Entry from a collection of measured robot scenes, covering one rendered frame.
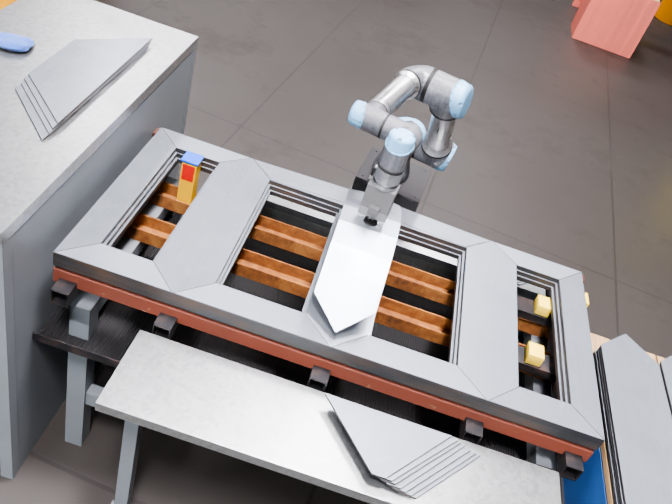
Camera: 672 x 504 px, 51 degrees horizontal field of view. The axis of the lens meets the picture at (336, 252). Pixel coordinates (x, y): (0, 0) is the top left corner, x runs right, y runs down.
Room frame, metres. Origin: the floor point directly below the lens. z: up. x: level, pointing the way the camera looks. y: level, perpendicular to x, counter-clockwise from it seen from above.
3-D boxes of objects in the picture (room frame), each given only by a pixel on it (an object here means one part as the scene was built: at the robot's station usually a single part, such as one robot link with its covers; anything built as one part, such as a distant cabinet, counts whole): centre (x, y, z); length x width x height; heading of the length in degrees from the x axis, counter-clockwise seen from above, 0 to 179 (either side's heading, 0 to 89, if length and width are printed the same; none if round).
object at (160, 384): (1.12, -0.17, 0.74); 1.20 x 0.26 x 0.03; 91
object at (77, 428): (1.34, 0.63, 0.34); 0.06 x 0.06 x 0.68; 1
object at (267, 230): (1.90, -0.06, 0.70); 1.66 x 0.08 x 0.05; 91
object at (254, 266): (1.70, -0.06, 0.70); 1.66 x 0.08 x 0.05; 91
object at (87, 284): (1.36, -0.07, 0.79); 1.56 x 0.09 x 0.06; 91
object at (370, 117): (2.01, -0.01, 1.28); 0.49 x 0.11 x 0.12; 167
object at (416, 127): (1.78, -0.07, 1.28); 0.11 x 0.11 x 0.08; 77
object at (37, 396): (1.77, 0.77, 0.51); 1.30 x 0.04 x 1.01; 1
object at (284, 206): (2.20, -0.26, 0.67); 1.30 x 0.20 x 0.03; 91
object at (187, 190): (1.89, 0.55, 0.78); 0.05 x 0.05 x 0.19; 1
